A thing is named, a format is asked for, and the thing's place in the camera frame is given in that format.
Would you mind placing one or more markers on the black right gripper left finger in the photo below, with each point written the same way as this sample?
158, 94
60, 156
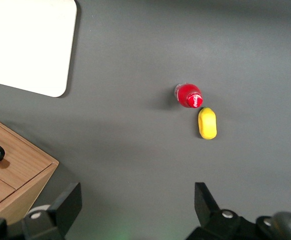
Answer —
60, 212

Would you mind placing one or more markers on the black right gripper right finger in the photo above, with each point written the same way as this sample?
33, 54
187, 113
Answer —
208, 215

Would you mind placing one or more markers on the red coke bottle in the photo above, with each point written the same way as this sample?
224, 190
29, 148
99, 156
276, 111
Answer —
189, 96

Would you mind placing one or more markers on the cream rectangular tray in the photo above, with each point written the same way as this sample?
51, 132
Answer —
28, 42

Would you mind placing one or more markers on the wooden drawer cabinet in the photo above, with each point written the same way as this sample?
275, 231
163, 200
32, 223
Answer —
28, 180

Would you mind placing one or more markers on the wooden lower drawer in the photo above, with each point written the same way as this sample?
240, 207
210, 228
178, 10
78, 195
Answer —
23, 152

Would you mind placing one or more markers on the yellow toy fruit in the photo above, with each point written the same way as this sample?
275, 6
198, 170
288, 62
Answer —
208, 123

